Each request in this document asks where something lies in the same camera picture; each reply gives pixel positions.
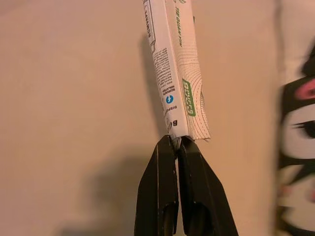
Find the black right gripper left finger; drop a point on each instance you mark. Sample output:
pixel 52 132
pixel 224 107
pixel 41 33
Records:
pixel 157 191

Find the cream cartoon print blanket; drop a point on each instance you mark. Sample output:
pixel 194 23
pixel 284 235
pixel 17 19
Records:
pixel 300 123

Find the long white toothpaste box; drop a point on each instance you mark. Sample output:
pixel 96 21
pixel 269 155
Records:
pixel 172 73

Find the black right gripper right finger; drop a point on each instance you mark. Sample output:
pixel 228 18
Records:
pixel 204 196

